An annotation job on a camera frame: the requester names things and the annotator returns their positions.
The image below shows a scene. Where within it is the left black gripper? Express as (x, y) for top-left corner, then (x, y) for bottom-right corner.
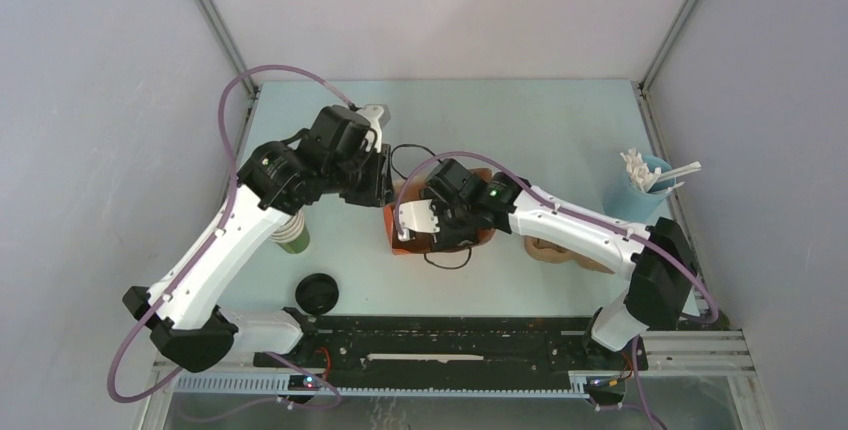
(325, 141), (397, 207)

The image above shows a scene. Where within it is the orange paper bag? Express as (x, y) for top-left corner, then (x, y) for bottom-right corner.
(383, 174), (495, 270)

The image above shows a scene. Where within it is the brown pulp cup carrier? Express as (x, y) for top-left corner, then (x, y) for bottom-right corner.
(523, 236), (613, 274)

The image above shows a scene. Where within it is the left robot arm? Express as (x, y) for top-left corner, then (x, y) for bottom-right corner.
(123, 104), (393, 373)

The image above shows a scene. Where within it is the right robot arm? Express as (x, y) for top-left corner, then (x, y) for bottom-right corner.
(424, 158), (697, 368)

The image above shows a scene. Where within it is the stack of paper cups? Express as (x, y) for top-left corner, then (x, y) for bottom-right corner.
(270, 210), (310, 254)

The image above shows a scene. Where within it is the stack of black lids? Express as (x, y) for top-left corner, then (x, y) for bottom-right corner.
(295, 273), (340, 316)

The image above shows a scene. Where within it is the blue cup of stirrers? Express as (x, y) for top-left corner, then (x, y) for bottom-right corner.
(603, 148), (703, 222)

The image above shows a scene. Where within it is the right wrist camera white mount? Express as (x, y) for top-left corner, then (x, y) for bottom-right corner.
(396, 199), (440, 241)

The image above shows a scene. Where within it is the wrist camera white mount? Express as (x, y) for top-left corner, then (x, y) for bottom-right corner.
(396, 199), (440, 241)
(356, 104), (391, 153)

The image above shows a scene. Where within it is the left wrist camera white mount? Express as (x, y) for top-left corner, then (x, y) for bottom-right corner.
(356, 104), (391, 153)

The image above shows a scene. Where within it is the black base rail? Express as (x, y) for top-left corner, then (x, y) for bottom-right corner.
(284, 316), (648, 392)

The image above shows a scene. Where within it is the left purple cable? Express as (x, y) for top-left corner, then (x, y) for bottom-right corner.
(105, 65), (359, 415)

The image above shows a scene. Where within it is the purple cable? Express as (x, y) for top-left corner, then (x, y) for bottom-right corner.
(392, 151), (720, 430)
(105, 65), (359, 415)

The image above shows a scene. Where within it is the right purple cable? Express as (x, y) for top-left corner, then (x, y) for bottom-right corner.
(392, 151), (720, 430)

